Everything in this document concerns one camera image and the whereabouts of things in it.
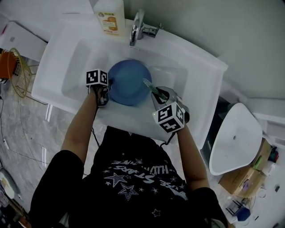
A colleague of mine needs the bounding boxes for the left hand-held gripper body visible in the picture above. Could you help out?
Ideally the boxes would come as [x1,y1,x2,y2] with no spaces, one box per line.
[85,69,111,108]

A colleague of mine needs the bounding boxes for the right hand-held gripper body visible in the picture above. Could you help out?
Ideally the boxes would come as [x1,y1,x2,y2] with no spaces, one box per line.
[153,101,190,134]

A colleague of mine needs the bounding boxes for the grey-green scrubbing sponge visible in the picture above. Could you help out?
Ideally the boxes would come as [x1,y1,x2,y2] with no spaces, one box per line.
[142,77,168,101]

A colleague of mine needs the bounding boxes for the blue large plate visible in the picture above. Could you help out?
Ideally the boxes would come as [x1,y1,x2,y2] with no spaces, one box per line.
[107,59,153,106]

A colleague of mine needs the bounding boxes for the person's right forearm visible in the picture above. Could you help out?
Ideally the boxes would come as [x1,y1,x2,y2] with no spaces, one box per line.
[177,124,210,192]

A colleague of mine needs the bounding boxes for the person's left forearm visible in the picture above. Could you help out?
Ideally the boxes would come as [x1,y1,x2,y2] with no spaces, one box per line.
[60,92,99,167]

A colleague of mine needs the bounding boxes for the white sink cabinet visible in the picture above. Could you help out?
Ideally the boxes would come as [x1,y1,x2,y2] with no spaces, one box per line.
[31,13,229,150]

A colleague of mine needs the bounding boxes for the chrome faucet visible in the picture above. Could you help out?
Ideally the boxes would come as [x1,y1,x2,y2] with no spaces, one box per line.
[129,9,163,48]

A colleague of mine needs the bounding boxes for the white detergent bottle orange label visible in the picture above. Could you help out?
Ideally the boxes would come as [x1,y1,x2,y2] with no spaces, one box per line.
[93,0,127,37]

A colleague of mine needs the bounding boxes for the white oval basin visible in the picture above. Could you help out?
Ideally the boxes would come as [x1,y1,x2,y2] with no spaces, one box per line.
[208,102,263,177]

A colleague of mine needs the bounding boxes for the orange storage box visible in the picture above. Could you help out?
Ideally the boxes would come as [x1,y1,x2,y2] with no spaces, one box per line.
[0,51,19,80]

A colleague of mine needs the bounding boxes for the person's black star-print shirt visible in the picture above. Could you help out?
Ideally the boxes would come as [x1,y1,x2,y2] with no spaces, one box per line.
[28,126,229,228]

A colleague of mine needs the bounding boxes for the large cardboard box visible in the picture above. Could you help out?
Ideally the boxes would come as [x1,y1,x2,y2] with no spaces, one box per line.
[218,138,272,199]

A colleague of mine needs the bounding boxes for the white shelf unit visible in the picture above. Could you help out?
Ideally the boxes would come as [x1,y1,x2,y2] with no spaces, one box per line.
[251,98,285,143]

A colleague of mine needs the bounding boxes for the black red device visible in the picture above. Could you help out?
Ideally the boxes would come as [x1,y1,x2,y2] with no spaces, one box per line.
[268,146,279,163]

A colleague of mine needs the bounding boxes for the blue plastic container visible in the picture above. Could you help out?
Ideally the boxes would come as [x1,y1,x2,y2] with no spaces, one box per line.
[235,207,252,221]

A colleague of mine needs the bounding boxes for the grey round cushion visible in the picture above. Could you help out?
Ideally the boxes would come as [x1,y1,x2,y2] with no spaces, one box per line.
[0,168,21,199]

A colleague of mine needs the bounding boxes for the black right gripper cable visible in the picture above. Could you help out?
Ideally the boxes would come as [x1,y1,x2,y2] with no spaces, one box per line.
[159,131,177,148]

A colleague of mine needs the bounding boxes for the gold wire chair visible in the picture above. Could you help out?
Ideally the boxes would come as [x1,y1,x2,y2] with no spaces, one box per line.
[8,48,49,106]

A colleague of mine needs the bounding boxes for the small black metal frame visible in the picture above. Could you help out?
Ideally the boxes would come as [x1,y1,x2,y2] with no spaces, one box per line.
[225,200,243,217]

